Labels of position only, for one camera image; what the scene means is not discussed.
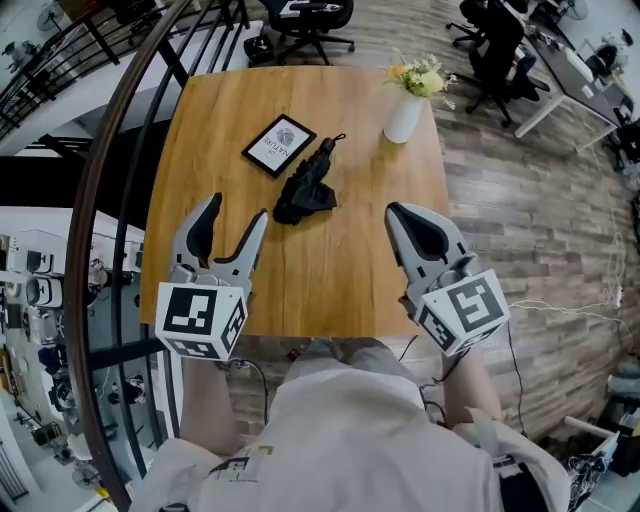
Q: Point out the person's right forearm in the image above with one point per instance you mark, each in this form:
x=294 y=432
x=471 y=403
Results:
x=472 y=385

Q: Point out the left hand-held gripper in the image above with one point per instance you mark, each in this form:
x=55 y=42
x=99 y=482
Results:
x=186 y=312

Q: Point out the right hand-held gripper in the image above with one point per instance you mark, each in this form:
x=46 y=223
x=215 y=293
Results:
x=472 y=305

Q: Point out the person's white shirt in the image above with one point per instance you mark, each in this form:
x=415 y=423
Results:
x=350 y=440

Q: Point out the black framed picture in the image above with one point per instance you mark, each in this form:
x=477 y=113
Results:
x=280 y=146

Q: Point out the white power strip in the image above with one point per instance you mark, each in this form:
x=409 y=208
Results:
x=616 y=296

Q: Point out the white vase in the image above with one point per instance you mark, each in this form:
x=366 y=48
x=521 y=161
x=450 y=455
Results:
x=404 y=120

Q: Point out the black umbrella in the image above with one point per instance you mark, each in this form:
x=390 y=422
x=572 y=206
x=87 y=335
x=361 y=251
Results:
x=307 y=185

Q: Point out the person's left forearm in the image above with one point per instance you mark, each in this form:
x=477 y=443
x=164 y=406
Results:
x=207 y=405

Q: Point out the black office chair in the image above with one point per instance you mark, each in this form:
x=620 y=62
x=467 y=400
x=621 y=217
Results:
x=312 y=22
x=500 y=55

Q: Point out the white office desk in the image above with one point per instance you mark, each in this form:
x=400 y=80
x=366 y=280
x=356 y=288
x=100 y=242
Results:
x=570 y=75

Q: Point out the yellow and white flower bunch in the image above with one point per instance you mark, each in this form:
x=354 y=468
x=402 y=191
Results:
x=420 y=77

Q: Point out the black bag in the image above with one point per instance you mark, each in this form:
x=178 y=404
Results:
x=259 y=50

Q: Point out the brown curved handrail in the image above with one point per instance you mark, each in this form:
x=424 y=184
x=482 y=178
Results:
x=82 y=240

